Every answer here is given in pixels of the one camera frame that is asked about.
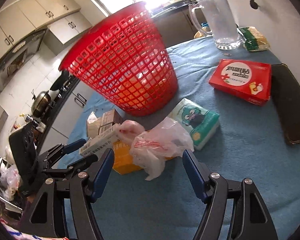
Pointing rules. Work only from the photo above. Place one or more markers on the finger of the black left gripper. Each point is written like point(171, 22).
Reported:
point(73, 168)
point(57, 152)

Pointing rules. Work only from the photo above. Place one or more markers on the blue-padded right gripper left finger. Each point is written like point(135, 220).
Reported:
point(99, 174)

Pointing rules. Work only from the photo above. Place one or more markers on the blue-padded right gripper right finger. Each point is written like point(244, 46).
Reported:
point(198, 175)

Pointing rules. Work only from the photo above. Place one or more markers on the white medicine box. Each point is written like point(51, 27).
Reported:
point(100, 143)

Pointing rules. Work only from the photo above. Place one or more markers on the small brown white box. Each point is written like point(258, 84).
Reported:
point(109, 119)

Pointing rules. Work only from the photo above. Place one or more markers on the white pink plastic bag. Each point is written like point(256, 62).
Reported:
point(168, 132)

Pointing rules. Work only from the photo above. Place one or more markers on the orange cardboard box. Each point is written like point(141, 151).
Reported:
point(126, 158)

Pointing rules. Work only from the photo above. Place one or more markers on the beige torn cardboard box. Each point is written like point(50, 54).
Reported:
point(93, 125)

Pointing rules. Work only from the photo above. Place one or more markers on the white red plastic bag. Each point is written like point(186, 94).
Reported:
point(10, 178)

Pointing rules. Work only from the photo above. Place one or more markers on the steel lidded pot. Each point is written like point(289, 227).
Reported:
point(41, 102)

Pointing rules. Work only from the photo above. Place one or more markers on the green cartoon tissue pack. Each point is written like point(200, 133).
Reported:
point(200, 123)

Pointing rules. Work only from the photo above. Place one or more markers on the black wok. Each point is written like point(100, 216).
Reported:
point(58, 84)

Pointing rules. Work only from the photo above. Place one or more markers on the range hood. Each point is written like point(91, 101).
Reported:
point(18, 55)

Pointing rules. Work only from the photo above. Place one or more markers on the red tissue pack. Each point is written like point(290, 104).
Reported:
point(247, 80)

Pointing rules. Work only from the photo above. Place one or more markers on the red plastic mesh basket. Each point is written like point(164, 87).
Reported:
point(124, 59)

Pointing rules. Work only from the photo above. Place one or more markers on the black phone case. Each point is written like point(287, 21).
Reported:
point(285, 94)

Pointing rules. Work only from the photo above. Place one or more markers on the green yellow snack packet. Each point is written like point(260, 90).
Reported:
point(253, 40)

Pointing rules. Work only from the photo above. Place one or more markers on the clear glass mug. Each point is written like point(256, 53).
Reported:
point(220, 21)

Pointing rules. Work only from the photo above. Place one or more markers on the upper wall cabinets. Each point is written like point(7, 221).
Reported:
point(26, 16)

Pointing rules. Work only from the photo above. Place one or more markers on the black hanging cable plug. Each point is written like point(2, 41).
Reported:
point(253, 4)

